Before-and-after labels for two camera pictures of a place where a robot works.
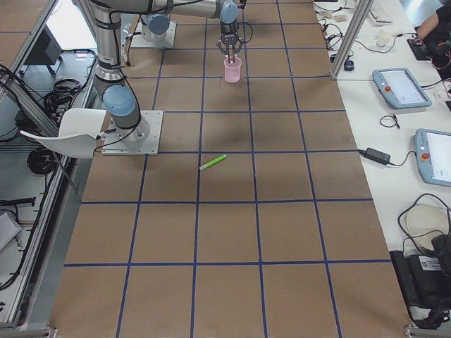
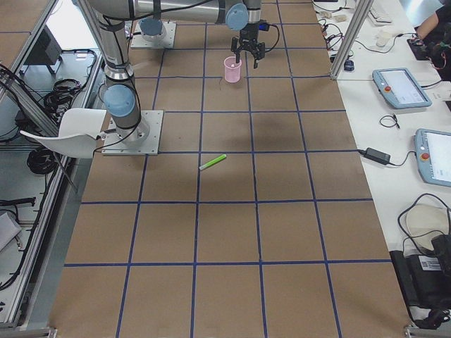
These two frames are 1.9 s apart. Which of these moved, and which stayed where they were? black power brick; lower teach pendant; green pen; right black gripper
Moved: right black gripper
Stayed: black power brick; green pen; lower teach pendant
